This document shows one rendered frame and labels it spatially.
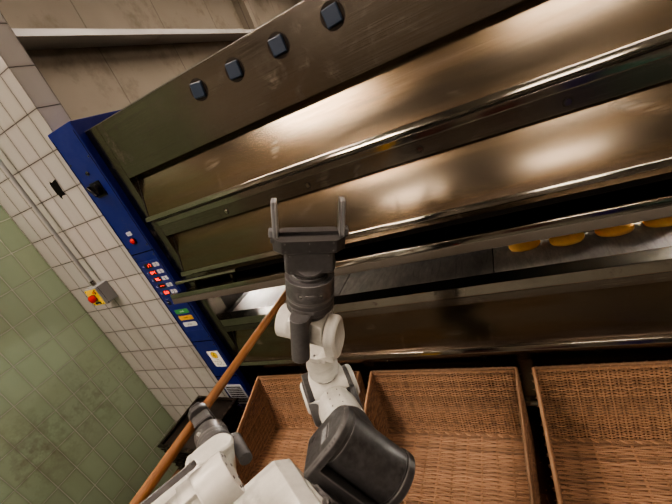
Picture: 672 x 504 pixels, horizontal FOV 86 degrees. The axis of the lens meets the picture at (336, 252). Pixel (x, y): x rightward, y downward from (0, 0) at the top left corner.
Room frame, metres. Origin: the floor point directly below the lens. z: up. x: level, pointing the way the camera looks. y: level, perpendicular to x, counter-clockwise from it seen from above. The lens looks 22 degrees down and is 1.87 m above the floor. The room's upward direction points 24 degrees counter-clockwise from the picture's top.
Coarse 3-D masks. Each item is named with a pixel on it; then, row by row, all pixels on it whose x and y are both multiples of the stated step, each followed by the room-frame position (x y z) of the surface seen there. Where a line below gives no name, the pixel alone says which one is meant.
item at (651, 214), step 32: (608, 192) 0.82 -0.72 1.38; (640, 192) 0.75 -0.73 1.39; (480, 224) 0.94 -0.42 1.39; (512, 224) 0.85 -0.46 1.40; (576, 224) 0.71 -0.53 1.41; (608, 224) 0.68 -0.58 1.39; (352, 256) 1.08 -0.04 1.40; (416, 256) 0.90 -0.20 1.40; (192, 288) 1.46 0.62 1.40; (256, 288) 1.18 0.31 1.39
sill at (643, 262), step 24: (552, 264) 0.91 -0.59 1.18; (576, 264) 0.87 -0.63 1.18; (600, 264) 0.83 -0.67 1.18; (624, 264) 0.79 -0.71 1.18; (648, 264) 0.76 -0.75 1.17; (408, 288) 1.12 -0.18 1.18; (432, 288) 1.06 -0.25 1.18; (456, 288) 1.00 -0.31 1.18; (480, 288) 0.97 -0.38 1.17; (504, 288) 0.93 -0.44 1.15; (528, 288) 0.90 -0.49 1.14; (240, 312) 1.51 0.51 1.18; (264, 312) 1.41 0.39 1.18; (336, 312) 1.23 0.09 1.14
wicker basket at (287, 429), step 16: (256, 384) 1.44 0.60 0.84; (288, 384) 1.38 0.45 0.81; (256, 400) 1.40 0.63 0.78; (272, 400) 1.42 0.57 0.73; (288, 400) 1.38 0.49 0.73; (256, 416) 1.36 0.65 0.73; (272, 416) 1.42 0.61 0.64; (288, 416) 1.37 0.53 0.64; (304, 416) 1.33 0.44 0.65; (240, 432) 1.26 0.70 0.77; (256, 432) 1.31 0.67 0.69; (272, 432) 1.38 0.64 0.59; (288, 432) 1.34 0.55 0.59; (304, 432) 1.30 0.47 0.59; (256, 448) 1.28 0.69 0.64; (272, 448) 1.29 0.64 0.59; (288, 448) 1.25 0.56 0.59; (304, 448) 1.21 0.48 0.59; (240, 464) 1.19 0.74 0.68; (256, 464) 1.23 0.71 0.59; (304, 464) 1.13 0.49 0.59
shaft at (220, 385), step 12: (276, 312) 1.35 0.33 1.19; (264, 324) 1.27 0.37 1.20; (252, 336) 1.21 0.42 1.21; (240, 360) 1.11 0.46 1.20; (228, 372) 1.06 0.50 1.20; (216, 384) 1.01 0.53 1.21; (216, 396) 0.98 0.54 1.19; (192, 432) 0.87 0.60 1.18; (180, 444) 0.83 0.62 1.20; (168, 456) 0.80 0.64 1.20; (156, 468) 0.77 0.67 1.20; (156, 480) 0.74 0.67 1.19; (144, 492) 0.71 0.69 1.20
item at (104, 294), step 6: (102, 282) 1.78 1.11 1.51; (90, 288) 1.76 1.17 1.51; (96, 288) 1.74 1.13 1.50; (102, 288) 1.76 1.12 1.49; (108, 288) 1.78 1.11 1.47; (90, 294) 1.77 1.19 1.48; (96, 294) 1.74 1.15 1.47; (102, 294) 1.75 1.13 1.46; (108, 294) 1.77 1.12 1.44; (114, 294) 1.79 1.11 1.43; (102, 300) 1.74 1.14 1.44; (108, 300) 1.75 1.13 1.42
